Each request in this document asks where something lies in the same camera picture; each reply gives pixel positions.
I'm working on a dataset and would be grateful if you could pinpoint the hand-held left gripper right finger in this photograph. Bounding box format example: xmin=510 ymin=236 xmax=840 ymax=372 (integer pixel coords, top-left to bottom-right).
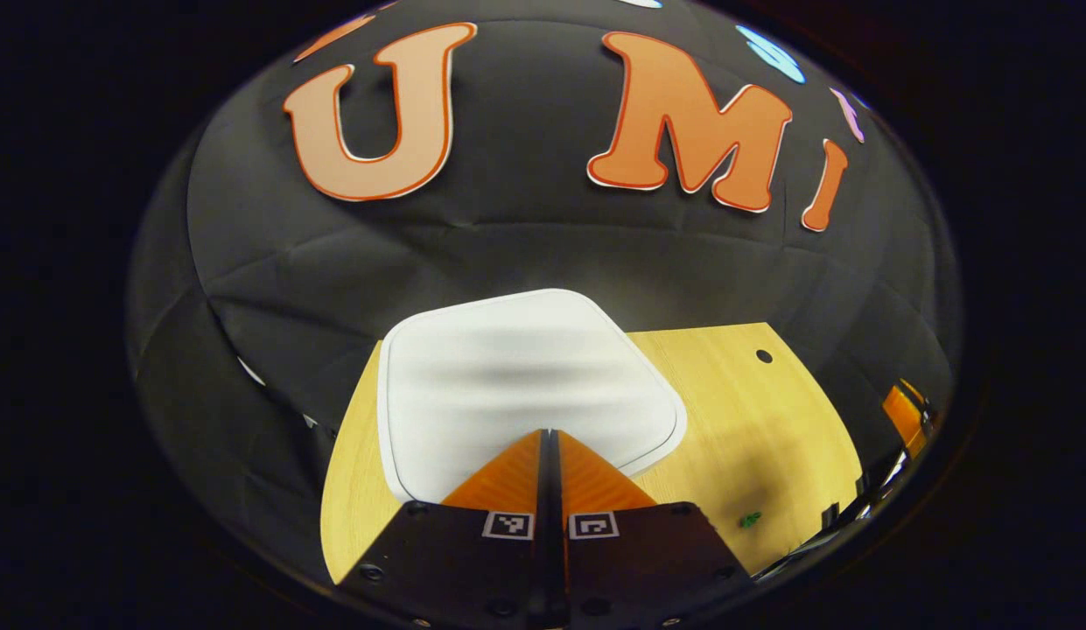
xmin=550 ymin=429 xmax=755 ymax=630

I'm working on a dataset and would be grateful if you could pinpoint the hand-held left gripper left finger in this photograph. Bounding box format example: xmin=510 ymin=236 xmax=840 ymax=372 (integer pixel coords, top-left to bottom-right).
xmin=335 ymin=429 xmax=552 ymax=630

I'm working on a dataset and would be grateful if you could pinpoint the white desktop garbage bin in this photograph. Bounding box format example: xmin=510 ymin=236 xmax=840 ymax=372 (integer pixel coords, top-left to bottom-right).
xmin=376 ymin=289 xmax=689 ymax=504

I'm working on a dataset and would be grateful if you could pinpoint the black backdrop cloth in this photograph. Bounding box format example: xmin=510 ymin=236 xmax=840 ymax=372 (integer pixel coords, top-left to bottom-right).
xmin=127 ymin=0 xmax=962 ymax=578

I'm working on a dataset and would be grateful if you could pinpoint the small black bracket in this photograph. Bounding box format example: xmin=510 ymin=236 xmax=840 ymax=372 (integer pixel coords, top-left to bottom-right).
xmin=821 ymin=501 xmax=867 ymax=531

